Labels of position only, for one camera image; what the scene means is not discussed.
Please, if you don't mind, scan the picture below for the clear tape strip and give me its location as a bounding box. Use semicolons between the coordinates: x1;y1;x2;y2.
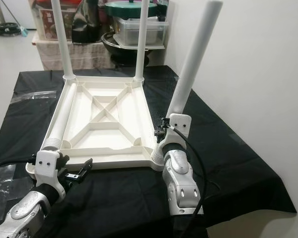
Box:
12;91;58;102

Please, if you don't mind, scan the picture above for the white chest freezer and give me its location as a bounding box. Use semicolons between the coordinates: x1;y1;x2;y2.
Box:
11;0;34;28

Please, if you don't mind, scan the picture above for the black tablecloth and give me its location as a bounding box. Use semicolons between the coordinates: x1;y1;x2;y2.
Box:
0;65;296;238

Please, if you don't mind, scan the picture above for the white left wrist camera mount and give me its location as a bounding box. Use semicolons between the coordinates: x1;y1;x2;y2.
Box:
35;149;64;199

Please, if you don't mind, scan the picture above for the black wok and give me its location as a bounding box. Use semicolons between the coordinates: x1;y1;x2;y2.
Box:
102;32;152;65

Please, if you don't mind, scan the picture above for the clear plastic storage bin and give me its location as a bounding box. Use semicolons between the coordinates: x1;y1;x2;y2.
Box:
113;17;168;48

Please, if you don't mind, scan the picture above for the black coiled hose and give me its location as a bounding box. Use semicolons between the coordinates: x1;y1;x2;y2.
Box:
0;22;20;38

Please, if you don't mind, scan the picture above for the patterned cloth covered table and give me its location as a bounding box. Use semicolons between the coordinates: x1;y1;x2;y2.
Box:
35;40;110;70

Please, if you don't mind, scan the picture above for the white plastic children table top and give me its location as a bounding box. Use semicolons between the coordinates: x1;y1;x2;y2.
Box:
26;75;169;175

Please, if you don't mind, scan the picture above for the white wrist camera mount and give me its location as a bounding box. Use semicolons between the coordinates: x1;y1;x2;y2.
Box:
35;149;64;199
156;114;192;152

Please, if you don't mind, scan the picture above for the dark green pot lid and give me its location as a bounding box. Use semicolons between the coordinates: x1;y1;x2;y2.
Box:
104;0;158;20

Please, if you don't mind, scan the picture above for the orange lid storage box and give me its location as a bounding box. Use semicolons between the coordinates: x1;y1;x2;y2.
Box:
32;0;85;43

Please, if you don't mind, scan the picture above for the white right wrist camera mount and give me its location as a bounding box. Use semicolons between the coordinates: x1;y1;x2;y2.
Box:
156;114;192;152

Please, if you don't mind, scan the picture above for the mop with teal head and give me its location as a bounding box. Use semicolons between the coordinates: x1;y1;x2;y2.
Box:
0;0;28;38

